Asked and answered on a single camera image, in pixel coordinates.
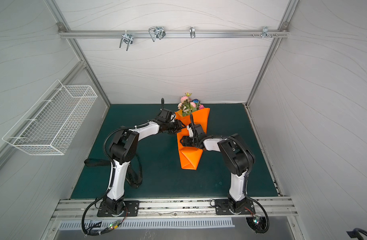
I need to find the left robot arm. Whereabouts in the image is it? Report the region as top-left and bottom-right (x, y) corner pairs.
(101, 108), (186, 216)

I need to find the metal ring clamp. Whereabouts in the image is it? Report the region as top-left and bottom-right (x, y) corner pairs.
(189, 27), (196, 39)

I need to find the metal hook clamp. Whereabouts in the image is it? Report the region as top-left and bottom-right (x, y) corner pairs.
(119, 33), (133, 51)
(148, 26), (166, 42)

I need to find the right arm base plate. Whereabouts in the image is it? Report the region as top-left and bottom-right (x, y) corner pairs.
(212, 198), (256, 215)

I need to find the orange wrapping paper sheet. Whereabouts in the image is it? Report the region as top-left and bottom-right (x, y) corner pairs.
(175, 108), (210, 170)

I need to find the metal bracket clamp right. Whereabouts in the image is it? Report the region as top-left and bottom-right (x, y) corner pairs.
(252, 27), (278, 39)

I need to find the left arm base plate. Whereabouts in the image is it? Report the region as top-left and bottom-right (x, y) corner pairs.
(96, 201), (140, 218)

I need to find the metal hook clamp left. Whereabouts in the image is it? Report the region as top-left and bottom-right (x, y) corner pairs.
(119, 33), (133, 51)

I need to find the left black cable conduit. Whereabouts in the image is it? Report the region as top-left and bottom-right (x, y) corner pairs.
(80, 191), (128, 237)

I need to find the aluminium crossbar rail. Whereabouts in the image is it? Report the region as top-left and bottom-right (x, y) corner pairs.
(59, 29), (290, 39)

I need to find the black printed ribbon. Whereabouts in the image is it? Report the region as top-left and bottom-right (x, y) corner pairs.
(84, 153), (143, 189)

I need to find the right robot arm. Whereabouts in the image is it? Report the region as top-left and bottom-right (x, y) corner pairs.
(178, 124), (255, 214)

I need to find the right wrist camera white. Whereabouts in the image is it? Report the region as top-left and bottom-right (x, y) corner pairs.
(187, 124), (195, 138)

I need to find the aluminium front rail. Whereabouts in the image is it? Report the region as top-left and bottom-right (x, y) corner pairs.
(50, 197), (298, 221)

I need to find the metal hook clamp middle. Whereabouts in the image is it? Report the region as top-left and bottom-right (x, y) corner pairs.
(148, 26), (166, 42)

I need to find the light pink fake rose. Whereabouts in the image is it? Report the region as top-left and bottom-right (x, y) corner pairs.
(180, 93), (192, 107)

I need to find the white slotted cable duct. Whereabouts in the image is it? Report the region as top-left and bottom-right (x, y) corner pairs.
(58, 218), (235, 231)

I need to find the white wire basket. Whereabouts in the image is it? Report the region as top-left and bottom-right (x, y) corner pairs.
(2, 80), (97, 156)

